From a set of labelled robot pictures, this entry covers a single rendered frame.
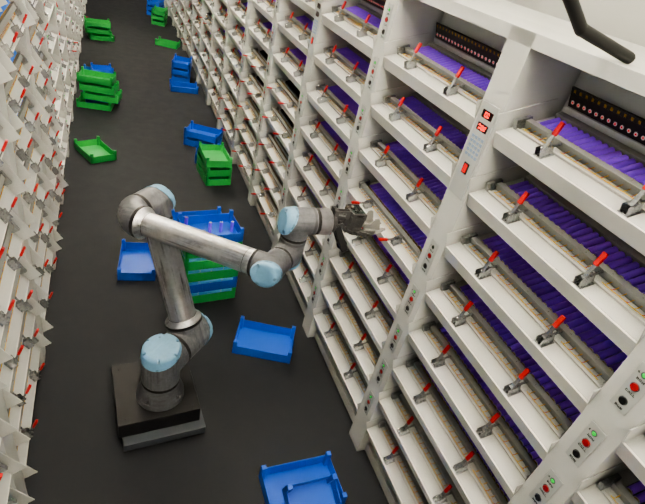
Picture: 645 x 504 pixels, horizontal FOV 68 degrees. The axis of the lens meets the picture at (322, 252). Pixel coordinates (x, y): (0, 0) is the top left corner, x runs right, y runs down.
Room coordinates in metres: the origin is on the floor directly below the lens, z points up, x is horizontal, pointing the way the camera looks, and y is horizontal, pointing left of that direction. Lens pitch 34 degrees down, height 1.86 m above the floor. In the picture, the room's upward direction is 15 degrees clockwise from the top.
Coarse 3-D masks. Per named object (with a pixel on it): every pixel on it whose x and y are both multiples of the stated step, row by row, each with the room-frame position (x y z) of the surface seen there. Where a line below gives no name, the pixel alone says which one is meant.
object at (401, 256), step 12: (348, 180) 1.93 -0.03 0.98; (360, 180) 1.96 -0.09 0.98; (372, 180) 1.99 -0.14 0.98; (348, 192) 1.93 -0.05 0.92; (360, 192) 1.91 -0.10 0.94; (360, 204) 1.82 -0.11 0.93; (396, 252) 1.52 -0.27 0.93; (408, 252) 1.52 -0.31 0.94; (408, 264) 1.46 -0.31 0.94; (408, 276) 1.43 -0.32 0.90
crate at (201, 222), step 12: (180, 216) 2.09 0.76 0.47; (192, 216) 2.14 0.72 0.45; (204, 216) 2.18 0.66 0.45; (216, 216) 2.22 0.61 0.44; (228, 216) 2.26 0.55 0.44; (204, 228) 2.13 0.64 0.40; (216, 228) 2.16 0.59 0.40; (228, 228) 2.19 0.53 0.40; (240, 228) 2.10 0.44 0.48; (240, 240) 2.10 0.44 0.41
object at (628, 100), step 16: (480, 0) 2.01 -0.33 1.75; (496, 0) 2.27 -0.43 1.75; (448, 16) 2.00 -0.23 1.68; (528, 16) 1.83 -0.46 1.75; (544, 16) 2.04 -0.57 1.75; (464, 32) 1.89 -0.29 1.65; (480, 32) 1.82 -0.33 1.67; (496, 48) 1.73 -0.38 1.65; (640, 48) 1.70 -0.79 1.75; (592, 80) 1.38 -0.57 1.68; (608, 96) 1.32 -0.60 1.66; (624, 96) 1.28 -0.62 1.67; (640, 96) 1.25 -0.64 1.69; (640, 112) 1.23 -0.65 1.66; (624, 144) 1.22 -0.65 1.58
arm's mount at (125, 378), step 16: (112, 368) 1.32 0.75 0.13; (128, 368) 1.34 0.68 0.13; (112, 384) 1.29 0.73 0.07; (128, 384) 1.26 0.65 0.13; (192, 384) 1.34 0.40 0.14; (128, 400) 1.19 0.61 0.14; (192, 400) 1.26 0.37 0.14; (128, 416) 1.12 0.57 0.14; (144, 416) 1.14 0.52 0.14; (160, 416) 1.15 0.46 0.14; (176, 416) 1.18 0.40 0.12; (192, 416) 1.22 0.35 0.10; (128, 432) 1.09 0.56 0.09; (144, 432) 1.12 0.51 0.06
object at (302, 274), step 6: (300, 264) 2.33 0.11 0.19; (306, 264) 2.30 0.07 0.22; (294, 270) 2.28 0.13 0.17; (300, 270) 2.28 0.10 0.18; (306, 270) 2.19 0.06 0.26; (294, 276) 2.26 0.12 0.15; (300, 276) 2.23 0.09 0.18; (306, 276) 2.23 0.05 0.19; (312, 276) 2.20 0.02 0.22; (300, 282) 2.18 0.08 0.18; (306, 282) 2.18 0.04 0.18; (312, 282) 2.18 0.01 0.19; (300, 288) 2.15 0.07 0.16; (306, 288) 2.13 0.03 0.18; (306, 294) 2.09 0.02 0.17; (306, 300) 2.05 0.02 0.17
